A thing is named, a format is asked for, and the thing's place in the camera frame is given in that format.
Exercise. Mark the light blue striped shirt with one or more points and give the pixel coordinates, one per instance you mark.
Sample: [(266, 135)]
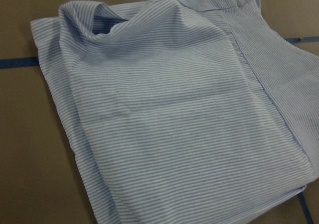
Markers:
[(181, 111)]

